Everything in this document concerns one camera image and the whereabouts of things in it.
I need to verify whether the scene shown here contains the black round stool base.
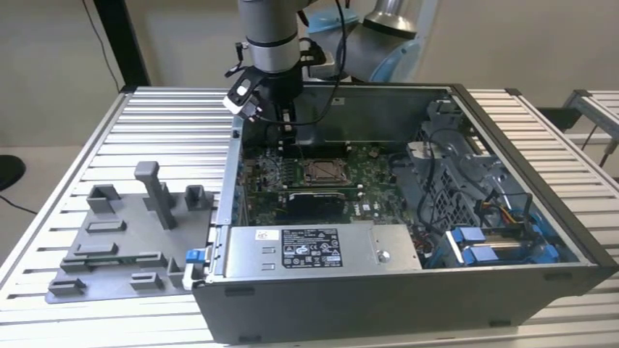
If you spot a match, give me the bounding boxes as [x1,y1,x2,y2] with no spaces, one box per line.
[0,154,27,191]

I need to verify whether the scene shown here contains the black graphics card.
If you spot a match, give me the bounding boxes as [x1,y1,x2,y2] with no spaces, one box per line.
[287,191,347,226]

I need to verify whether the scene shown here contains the coloured power wire bundle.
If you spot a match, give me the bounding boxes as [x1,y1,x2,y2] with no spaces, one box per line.
[477,197,526,228]

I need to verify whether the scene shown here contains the blue disk carrier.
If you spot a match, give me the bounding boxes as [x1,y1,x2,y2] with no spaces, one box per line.
[462,245,533,268]
[445,226,526,249]

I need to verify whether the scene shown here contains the CPU socket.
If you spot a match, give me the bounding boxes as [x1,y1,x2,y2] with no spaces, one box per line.
[299,158,350,185]

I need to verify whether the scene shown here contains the metal slat side table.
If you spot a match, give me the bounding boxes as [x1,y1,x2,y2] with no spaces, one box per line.
[561,88,619,146]

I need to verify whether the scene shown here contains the small white wrist camera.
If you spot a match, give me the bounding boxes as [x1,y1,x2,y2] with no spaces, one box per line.
[298,38,339,79]

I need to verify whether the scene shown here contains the green motherboard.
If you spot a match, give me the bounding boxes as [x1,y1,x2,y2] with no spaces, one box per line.
[241,143,418,228]

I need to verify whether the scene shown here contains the grey plastic parts rack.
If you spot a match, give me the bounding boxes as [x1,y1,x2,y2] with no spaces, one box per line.
[44,160,219,305]

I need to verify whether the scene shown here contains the metal socket cover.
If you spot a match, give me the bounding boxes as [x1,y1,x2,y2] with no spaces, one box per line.
[302,159,350,184]

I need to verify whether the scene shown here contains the grey metal drive cage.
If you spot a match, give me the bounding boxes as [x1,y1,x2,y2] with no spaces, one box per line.
[394,119,517,233]

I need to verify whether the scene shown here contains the red wire bundle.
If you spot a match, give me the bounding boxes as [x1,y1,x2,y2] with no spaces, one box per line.
[414,226,445,259]

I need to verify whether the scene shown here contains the silver power supply unit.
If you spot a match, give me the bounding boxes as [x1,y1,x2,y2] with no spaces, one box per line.
[223,223,425,281]

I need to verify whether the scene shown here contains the blue plastic bay rail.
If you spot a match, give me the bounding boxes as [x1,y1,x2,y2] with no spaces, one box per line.
[525,212,561,265]

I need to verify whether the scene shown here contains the black frame post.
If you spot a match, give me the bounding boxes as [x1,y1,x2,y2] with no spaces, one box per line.
[91,0,153,88]

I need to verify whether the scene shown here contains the large white wrist camera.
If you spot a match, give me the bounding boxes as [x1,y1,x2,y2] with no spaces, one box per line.
[222,68,267,123]

